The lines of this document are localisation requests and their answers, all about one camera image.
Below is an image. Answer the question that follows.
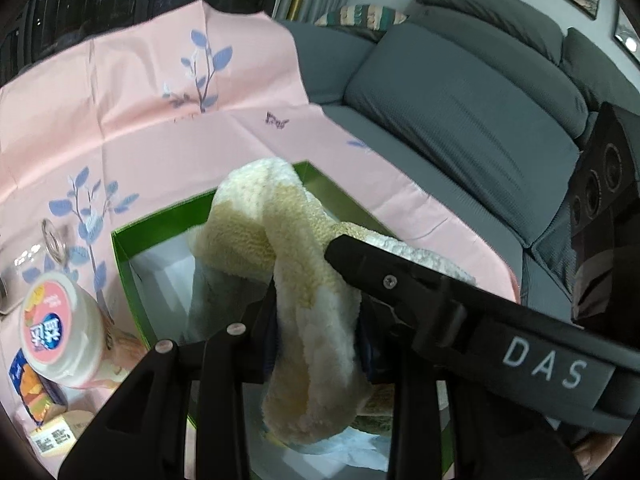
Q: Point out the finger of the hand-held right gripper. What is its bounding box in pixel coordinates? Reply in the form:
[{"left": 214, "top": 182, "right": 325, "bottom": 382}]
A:
[{"left": 324, "top": 234, "right": 469, "bottom": 344}]

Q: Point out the beige box with barcode label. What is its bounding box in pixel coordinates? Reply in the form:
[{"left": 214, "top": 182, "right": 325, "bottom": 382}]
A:
[{"left": 29, "top": 409, "right": 97, "bottom": 457}]

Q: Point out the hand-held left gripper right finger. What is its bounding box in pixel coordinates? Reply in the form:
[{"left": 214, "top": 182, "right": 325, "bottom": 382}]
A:
[{"left": 359, "top": 317, "right": 585, "bottom": 480}]

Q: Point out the white bottle with pink lid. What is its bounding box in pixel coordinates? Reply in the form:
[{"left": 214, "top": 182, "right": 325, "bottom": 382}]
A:
[{"left": 19, "top": 271, "right": 152, "bottom": 391}]

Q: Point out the patterned throw pillow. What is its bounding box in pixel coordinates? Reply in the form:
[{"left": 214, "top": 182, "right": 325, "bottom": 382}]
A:
[{"left": 314, "top": 4, "right": 409, "bottom": 29}]

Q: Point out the olive soft cloth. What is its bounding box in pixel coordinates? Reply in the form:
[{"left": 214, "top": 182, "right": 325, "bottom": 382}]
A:
[{"left": 357, "top": 384, "right": 398, "bottom": 432}]

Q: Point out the grey sofa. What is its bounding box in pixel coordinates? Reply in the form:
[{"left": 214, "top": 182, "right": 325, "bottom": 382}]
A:
[{"left": 277, "top": 0, "right": 640, "bottom": 311}]

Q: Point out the white soft cloth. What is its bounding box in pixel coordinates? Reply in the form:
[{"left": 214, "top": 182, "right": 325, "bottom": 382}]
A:
[{"left": 317, "top": 425, "right": 397, "bottom": 467}]

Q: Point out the clear glass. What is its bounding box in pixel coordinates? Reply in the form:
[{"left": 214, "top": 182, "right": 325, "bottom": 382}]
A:
[{"left": 42, "top": 218, "right": 72, "bottom": 264}]

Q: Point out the green cardboard box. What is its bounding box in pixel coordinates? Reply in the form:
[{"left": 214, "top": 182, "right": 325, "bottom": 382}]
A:
[{"left": 111, "top": 161, "right": 457, "bottom": 480}]

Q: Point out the cream fluffy towel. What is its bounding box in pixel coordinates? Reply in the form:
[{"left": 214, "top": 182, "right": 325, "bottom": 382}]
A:
[{"left": 189, "top": 157, "right": 477, "bottom": 449}]

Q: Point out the grey sofa back cushion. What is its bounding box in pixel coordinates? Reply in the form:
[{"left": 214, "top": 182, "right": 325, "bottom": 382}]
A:
[
  {"left": 414, "top": 0, "right": 567, "bottom": 67},
  {"left": 559, "top": 27, "right": 640, "bottom": 113},
  {"left": 344, "top": 22, "right": 590, "bottom": 250}
]

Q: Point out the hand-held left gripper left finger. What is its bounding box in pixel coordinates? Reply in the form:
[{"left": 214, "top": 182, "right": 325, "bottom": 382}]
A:
[{"left": 57, "top": 280, "right": 279, "bottom": 480}]

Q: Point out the pink floral cloth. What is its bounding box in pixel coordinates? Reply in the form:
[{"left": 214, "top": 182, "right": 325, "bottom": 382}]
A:
[{"left": 0, "top": 0, "right": 522, "bottom": 443}]

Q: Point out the blue snack packet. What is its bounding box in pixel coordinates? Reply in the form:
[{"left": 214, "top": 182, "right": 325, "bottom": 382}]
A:
[{"left": 9, "top": 349, "right": 69, "bottom": 424}]

